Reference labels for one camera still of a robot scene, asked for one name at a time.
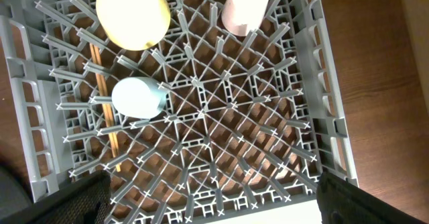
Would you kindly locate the yellow bowl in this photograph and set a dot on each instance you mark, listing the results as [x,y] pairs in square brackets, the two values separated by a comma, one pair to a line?
[134,24]

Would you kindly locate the pink cup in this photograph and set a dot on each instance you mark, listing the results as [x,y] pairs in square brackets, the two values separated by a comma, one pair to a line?
[241,16]

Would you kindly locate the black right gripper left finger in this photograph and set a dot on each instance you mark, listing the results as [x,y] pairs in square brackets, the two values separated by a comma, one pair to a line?
[85,201]

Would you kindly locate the light blue cup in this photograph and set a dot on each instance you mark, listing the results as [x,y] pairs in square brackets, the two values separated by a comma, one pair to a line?
[138,97]

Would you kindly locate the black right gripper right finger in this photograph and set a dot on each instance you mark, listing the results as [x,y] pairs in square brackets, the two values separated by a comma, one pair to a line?
[341,202]

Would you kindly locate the grey plastic dishwasher rack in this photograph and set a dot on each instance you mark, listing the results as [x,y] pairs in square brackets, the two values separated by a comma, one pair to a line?
[250,123]

